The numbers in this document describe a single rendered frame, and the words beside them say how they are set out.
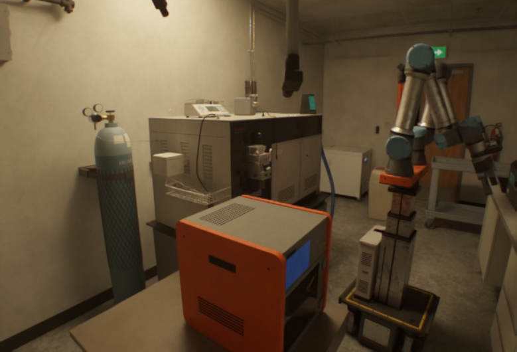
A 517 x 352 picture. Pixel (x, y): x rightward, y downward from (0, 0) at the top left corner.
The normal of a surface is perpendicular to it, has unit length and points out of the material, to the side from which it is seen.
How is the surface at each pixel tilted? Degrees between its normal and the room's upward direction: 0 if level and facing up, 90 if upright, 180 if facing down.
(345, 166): 90
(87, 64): 90
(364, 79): 90
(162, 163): 90
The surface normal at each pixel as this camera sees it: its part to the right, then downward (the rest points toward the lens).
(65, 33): 0.82, 0.11
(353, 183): -0.57, 0.15
